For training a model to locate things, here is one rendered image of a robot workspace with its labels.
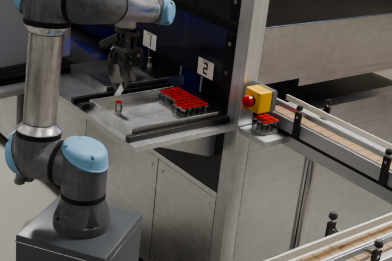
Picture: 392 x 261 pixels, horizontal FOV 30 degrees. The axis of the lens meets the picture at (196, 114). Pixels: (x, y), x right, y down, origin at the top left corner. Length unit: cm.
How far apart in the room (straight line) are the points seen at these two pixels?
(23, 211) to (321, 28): 176
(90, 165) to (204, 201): 89
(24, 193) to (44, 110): 191
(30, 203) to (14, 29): 100
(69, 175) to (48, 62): 29
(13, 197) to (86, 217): 184
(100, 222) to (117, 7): 55
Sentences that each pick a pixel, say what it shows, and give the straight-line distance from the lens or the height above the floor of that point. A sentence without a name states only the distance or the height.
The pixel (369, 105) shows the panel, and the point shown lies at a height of 84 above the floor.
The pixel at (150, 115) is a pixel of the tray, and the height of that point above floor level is 88.
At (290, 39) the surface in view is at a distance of 245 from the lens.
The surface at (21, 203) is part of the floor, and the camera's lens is 366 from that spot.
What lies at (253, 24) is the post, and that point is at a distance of 231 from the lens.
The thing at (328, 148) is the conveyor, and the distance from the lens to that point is 229.
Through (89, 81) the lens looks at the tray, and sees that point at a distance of 265.
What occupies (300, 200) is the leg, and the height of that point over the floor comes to 66.
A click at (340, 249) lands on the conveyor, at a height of 93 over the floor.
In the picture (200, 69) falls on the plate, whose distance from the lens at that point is 253.
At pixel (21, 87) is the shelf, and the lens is 283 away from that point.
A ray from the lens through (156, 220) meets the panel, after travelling 294.
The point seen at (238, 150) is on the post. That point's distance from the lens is 246.
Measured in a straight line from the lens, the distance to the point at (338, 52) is 266.
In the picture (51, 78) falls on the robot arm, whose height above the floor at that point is 118.
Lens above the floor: 181
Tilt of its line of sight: 22 degrees down
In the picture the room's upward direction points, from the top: 6 degrees clockwise
